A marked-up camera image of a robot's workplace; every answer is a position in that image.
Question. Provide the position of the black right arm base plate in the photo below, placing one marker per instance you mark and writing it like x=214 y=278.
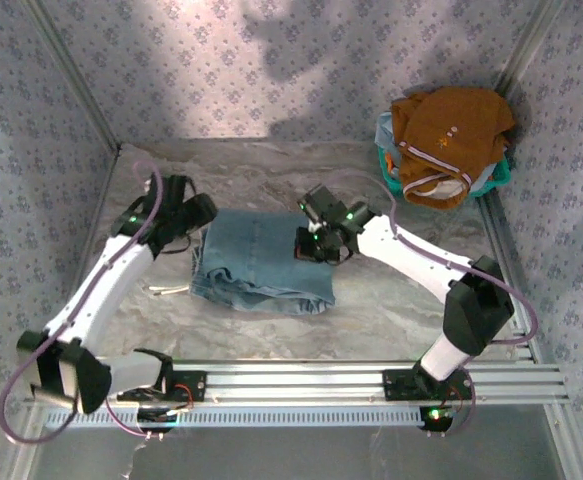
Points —
x=396 y=385

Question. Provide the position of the aluminium side rail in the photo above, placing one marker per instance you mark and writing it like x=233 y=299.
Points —
x=496 y=235

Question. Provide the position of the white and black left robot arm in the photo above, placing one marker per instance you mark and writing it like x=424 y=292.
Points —
x=96 y=290

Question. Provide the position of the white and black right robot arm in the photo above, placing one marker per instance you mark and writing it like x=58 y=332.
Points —
x=421 y=260

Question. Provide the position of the blue denim trousers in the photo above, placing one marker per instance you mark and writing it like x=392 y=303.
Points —
x=261 y=260

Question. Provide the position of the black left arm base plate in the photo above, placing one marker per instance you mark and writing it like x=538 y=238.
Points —
x=197 y=385

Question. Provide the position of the black controller board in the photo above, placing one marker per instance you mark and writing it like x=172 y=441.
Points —
x=436 y=419
x=153 y=419

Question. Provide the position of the aluminium mounting rail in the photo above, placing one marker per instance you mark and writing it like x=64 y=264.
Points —
x=296 y=385

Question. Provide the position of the black left controller board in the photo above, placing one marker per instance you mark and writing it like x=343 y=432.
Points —
x=153 y=419

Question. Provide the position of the aluminium corner post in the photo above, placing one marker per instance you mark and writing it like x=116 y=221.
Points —
x=78 y=80
x=531 y=45

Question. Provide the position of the brown trousers with striped waistband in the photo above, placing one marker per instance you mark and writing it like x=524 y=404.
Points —
x=456 y=130

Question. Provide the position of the orange item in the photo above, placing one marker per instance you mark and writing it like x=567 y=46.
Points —
x=389 y=163

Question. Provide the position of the teal plastic basket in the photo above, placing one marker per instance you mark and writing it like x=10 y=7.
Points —
x=497 y=181

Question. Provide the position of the light blue garment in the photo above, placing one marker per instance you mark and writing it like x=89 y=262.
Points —
x=385 y=132

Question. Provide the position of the black right controller board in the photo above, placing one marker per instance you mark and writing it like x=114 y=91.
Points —
x=436 y=419

